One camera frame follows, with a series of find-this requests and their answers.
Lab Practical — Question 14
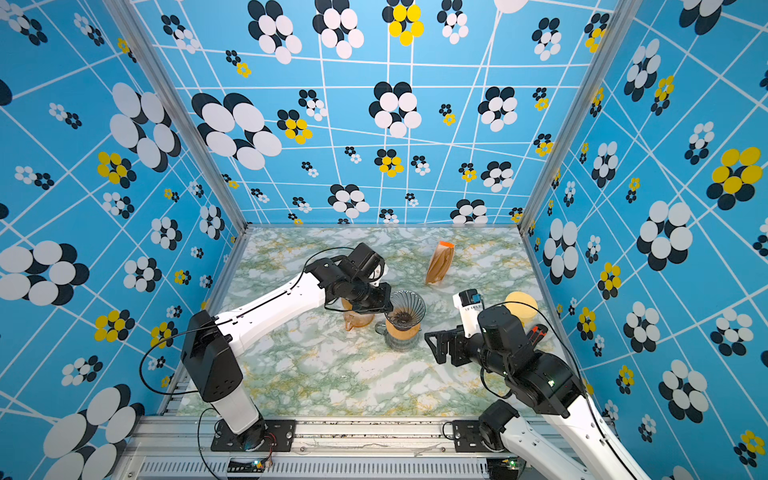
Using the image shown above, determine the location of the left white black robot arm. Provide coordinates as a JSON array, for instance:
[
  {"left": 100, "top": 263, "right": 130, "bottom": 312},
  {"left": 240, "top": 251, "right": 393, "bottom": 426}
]
[{"left": 181, "top": 243, "right": 393, "bottom": 438}]

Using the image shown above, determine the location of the aluminium front rail frame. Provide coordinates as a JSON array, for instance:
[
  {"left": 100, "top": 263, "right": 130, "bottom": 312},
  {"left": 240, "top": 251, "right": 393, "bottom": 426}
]
[{"left": 113, "top": 415, "right": 637, "bottom": 480}]

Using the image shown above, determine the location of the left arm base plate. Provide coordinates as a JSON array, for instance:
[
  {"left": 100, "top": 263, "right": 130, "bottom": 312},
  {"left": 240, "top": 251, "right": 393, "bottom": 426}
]
[{"left": 210, "top": 418, "right": 297, "bottom": 453}]

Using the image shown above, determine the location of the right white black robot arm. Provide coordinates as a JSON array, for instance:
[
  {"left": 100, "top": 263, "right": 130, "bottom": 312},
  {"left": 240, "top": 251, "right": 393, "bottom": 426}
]
[{"left": 424, "top": 302, "right": 648, "bottom": 479}]

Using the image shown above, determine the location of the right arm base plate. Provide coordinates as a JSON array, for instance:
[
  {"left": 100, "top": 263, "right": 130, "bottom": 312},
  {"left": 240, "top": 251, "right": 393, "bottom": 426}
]
[{"left": 450, "top": 420, "right": 492, "bottom": 453}]

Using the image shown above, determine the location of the wooden dripper ring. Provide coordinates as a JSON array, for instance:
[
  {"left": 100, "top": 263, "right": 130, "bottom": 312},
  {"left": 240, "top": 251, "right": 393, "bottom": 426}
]
[{"left": 384, "top": 317, "right": 422, "bottom": 342}]

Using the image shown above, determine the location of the red black small tool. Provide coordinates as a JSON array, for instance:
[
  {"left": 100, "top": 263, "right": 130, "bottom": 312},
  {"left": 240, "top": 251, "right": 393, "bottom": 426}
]
[{"left": 529, "top": 324, "right": 549, "bottom": 342}]

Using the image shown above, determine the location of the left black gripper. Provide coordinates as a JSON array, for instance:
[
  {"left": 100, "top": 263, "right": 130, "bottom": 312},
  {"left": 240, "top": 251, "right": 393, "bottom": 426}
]
[{"left": 350, "top": 277, "right": 399, "bottom": 314}]

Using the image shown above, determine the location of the amber glass carafe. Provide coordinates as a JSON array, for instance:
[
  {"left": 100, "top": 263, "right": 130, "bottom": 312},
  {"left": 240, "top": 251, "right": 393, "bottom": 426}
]
[{"left": 341, "top": 299, "right": 375, "bottom": 331}]

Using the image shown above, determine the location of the grey glass carafe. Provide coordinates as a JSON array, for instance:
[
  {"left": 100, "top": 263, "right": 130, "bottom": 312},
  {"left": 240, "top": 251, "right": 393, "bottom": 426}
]
[{"left": 375, "top": 320, "right": 421, "bottom": 352}]

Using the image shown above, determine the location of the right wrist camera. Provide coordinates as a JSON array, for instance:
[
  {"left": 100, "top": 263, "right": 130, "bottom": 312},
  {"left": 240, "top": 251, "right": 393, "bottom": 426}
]
[{"left": 453, "top": 289, "right": 484, "bottom": 338}]

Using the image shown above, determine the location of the grey glass dripper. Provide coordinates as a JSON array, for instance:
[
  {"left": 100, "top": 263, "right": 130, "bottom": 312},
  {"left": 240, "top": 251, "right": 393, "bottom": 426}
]
[{"left": 385, "top": 290, "right": 426, "bottom": 330}]

